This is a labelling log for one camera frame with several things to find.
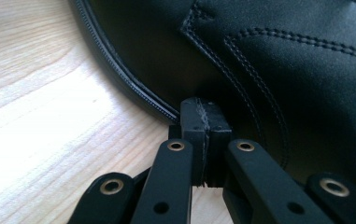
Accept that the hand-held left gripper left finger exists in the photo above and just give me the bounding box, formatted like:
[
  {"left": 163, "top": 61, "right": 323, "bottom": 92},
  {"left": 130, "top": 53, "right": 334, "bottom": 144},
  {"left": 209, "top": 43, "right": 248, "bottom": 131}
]
[{"left": 179, "top": 96, "right": 211, "bottom": 188}]

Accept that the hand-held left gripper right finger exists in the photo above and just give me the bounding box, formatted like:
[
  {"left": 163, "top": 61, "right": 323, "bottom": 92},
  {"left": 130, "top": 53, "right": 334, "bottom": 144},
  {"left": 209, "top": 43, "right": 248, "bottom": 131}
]
[{"left": 198, "top": 97, "right": 233, "bottom": 189}]

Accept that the black leather shoe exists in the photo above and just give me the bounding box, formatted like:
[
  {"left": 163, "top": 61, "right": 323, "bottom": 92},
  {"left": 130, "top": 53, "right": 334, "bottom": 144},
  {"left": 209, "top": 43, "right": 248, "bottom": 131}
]
[{"left": 69, "top": 0, "right": 356, "bottom": 200}]

